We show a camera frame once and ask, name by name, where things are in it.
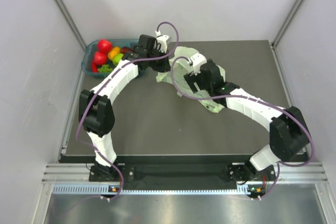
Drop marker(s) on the aluminium frame rail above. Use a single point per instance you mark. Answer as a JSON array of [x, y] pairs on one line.
[[66, 173]]

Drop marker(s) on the green fake apple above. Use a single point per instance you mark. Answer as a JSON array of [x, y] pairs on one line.
[[117, 58]]

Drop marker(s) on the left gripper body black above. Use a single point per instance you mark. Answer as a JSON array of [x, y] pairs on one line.
[[158, 65]]

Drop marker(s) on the green fake grapes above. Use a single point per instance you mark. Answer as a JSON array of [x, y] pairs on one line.
[[106, 68]]

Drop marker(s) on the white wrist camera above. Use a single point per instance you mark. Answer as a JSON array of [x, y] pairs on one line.
[[196, 61], [162, 42]]

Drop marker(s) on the light green plastic bag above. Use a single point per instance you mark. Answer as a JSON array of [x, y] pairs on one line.
[[180, 69]]

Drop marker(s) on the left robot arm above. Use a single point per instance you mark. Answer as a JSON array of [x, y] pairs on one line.
[[96, 114]]

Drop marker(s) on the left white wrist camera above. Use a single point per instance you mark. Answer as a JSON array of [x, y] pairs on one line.
[[162, 42]]

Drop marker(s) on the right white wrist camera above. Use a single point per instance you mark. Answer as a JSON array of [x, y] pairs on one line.
[[196, 61]]

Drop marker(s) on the dark red fake fruit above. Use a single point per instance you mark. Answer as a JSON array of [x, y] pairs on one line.
[[125, 50]]

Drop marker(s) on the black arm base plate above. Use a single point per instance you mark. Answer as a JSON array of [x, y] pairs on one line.
[[225, 172]]

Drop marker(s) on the grey slotted cable duct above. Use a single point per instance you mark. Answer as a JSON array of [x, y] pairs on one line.
[[106, 189]]

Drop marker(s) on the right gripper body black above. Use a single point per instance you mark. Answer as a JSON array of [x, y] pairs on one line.
[[191, 78]]

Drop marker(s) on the red fake chili pepper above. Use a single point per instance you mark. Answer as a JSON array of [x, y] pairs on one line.
[[94, 67]]

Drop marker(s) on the upper red fake apple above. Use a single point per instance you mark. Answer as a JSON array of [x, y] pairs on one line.
[[104, 46]]

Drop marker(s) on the teal plastic basket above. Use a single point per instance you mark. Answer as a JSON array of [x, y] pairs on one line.
[[86, 64]]

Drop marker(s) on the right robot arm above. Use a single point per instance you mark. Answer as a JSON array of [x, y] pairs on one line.
[[288, 133]]

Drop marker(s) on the orange fake fruit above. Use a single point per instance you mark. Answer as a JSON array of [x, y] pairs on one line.
[[113, 52]]

